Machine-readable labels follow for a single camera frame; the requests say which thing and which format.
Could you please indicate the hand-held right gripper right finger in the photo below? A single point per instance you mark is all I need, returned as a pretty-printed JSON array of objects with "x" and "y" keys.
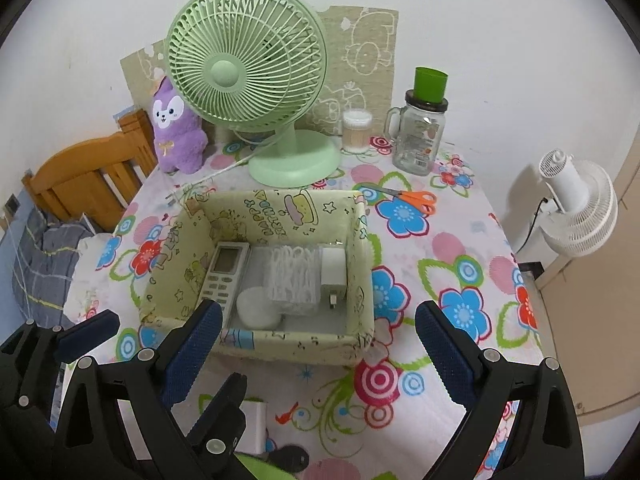
[{"x": 447, "y": 355}]

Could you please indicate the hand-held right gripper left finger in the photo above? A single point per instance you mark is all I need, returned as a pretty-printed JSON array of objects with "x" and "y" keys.
[{"x": 192, "y": 355}]

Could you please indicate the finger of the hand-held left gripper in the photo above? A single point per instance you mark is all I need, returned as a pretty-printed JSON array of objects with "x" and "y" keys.
[
  {"x": 222, "y": 425},
  {"x": 90, "y": 332}
]

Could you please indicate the large white charger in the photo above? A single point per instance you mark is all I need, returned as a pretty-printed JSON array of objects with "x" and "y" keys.
[{"x": 254, "y": 425}]

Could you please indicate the green case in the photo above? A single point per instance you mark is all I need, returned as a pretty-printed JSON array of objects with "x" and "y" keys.
[{"x": 255, "y": 467}]

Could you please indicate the black key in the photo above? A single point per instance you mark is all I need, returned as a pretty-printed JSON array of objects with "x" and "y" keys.
[{"x": 287, "y": 458}]

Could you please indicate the white round compact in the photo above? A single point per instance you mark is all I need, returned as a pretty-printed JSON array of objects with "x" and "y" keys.
[{"x": 257, "y": 307}]

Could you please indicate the white remote control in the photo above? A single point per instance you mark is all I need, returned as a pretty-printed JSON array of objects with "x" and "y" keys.
[{"x": 225, "y": 270}]

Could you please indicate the clear plastic box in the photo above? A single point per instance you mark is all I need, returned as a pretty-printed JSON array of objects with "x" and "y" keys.
[{"x": 295, "y": 280}]

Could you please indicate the small white charger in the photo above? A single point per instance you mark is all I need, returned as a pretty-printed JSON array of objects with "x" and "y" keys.
[{"x": 332, "y": 270}]

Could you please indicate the cartoon fabric storage box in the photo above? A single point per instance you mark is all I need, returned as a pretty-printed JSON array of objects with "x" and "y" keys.
[{"x": 280, "y": 215}]

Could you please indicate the plaid blanket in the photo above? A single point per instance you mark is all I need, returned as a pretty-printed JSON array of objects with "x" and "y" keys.
[{"x": 45, "y": 260}]

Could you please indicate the small black object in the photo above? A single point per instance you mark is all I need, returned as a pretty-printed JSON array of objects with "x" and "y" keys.
[{"x": 530, "y": 270}]

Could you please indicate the beige door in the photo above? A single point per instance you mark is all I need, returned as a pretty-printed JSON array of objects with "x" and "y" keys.
[{"x": 600, "y": 335}]

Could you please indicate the white standing fan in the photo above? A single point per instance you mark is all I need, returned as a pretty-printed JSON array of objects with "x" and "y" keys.
[{"x": 585, "y": 205}]

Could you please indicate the glass jar mug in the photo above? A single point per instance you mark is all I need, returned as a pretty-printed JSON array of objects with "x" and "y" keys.
[{"x": 420, "y": 140}]

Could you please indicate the purple plush toy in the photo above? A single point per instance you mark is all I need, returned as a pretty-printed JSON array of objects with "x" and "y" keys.
[{"x": 177, "y": 130}]

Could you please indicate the cotton swab jar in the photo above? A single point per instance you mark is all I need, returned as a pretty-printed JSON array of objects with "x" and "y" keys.
[{"x": 356, "y": 130}]

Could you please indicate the green plastic cup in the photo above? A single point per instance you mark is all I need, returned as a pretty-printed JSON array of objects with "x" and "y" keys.
[{"x": 430, "y": 85}]

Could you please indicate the green desk fan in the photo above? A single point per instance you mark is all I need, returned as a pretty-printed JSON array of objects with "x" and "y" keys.
[{"x": 240, "y": 60}]

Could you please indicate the wall socket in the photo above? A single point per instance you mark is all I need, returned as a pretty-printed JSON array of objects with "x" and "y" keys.
[{"x": 11, "y": 203}]

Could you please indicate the beige cartoon wall poster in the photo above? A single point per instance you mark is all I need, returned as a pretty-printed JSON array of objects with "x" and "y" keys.
[{"x": 360, "y": 50}]

